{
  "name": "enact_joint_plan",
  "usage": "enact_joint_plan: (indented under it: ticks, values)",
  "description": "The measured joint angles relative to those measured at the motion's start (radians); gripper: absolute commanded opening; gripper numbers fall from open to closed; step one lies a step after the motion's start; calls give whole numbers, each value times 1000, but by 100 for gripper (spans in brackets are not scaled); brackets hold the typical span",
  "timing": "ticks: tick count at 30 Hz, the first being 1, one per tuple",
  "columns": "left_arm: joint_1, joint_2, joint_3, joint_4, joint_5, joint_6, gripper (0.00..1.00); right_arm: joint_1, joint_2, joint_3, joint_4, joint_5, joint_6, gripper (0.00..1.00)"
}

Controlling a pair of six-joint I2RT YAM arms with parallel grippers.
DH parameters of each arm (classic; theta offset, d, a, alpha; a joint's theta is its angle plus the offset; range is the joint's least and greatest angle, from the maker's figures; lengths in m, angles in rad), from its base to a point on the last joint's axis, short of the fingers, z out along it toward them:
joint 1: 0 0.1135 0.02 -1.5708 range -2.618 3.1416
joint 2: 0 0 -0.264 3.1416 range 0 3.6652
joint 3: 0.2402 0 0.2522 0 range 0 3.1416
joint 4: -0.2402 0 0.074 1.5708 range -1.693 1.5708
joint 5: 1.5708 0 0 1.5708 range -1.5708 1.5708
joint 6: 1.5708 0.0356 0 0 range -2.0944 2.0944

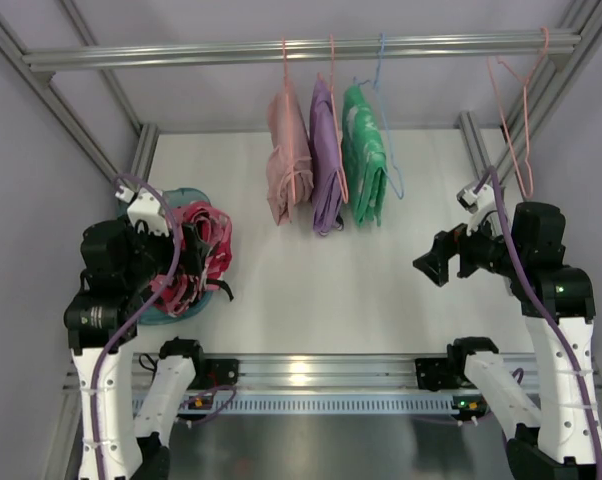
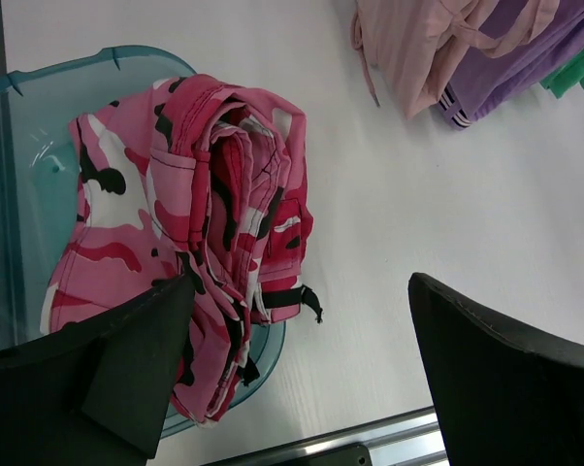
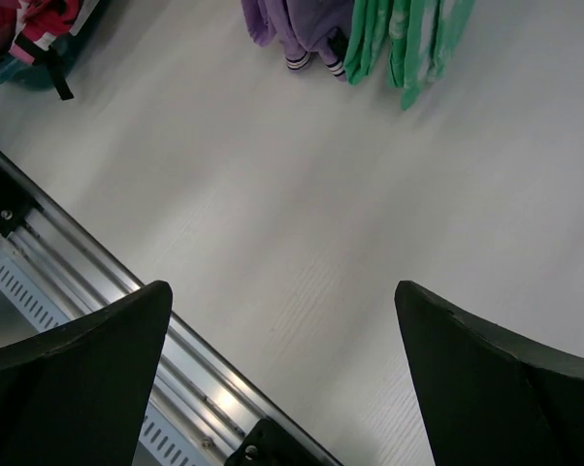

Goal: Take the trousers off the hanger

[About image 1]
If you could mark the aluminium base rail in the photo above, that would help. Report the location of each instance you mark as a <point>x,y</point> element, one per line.
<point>322,373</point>

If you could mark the aluminium frame right struts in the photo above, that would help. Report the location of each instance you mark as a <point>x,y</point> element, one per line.
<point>549,86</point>

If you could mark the green patterned trousers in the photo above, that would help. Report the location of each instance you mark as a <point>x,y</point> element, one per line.
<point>364,158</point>

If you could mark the teal laundry basket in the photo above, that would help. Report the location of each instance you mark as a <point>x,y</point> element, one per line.
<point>175,198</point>

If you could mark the aluminium frame struts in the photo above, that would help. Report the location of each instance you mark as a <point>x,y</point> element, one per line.
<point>549,86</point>
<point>42,84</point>

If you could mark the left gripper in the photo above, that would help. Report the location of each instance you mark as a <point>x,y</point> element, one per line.
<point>185,242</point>

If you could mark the red patterned clothes pile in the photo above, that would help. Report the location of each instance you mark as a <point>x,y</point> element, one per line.
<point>185,293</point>

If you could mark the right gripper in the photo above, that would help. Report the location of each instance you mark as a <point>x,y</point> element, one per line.
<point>462,251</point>

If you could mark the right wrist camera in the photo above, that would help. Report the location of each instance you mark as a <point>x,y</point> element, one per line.
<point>479,202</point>

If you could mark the pink hanger under purple trousers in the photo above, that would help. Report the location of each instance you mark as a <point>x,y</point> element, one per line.
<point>341,172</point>

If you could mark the purple trousers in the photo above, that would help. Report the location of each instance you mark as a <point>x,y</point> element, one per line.
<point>327,196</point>

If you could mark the pink trousers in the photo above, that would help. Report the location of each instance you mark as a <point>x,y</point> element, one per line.
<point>276,167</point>

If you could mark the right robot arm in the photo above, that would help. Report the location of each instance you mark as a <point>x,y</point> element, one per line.
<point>560,437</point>

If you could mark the blue wire hanger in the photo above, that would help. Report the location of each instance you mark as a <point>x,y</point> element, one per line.
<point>392,170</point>

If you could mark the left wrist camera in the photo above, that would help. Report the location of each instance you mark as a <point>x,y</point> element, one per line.
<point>145,207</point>

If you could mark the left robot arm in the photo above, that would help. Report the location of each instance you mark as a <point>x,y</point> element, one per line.
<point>118,442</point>

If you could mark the white slotted cable duct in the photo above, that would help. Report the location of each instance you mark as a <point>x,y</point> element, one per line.
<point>324,404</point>

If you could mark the pink wire hanger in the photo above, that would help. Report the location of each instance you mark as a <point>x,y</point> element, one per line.
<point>298,154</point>

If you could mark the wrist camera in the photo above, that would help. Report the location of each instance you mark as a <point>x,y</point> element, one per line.
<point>479,202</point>
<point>145,207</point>

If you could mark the aluminium frame left struts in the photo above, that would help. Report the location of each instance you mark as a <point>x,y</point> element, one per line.
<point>42,84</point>

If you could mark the aluminium hanging rail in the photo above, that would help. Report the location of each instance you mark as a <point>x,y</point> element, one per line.
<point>517,43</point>

